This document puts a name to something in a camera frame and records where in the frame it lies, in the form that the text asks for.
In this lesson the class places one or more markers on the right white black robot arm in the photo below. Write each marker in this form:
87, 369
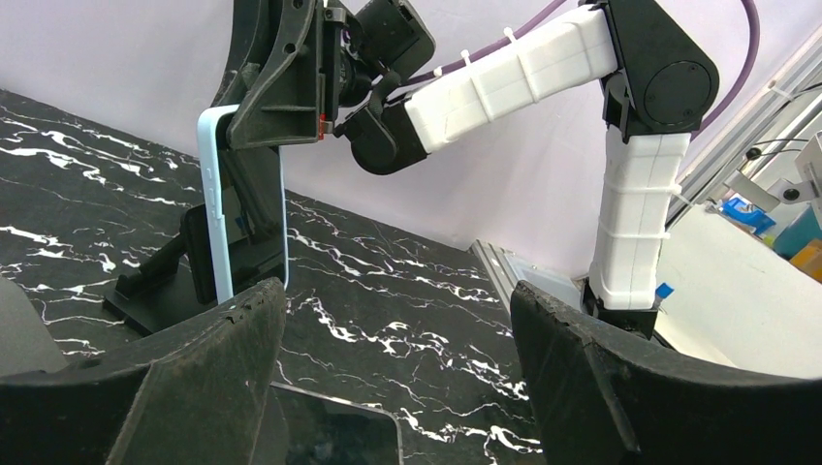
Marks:
657, 86

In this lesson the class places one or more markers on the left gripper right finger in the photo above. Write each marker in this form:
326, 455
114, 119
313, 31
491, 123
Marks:
601, 395

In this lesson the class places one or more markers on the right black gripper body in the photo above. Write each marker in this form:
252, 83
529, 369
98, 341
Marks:
282, 72

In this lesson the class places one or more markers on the round base black phone stand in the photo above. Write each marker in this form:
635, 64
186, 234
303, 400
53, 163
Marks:
26, 344

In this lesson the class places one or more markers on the clear case phone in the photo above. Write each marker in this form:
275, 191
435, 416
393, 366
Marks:
304, 427

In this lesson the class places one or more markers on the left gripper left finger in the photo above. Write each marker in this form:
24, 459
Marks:
193, 393

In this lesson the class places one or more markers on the blue case phone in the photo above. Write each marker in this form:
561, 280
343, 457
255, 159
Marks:
245, 212

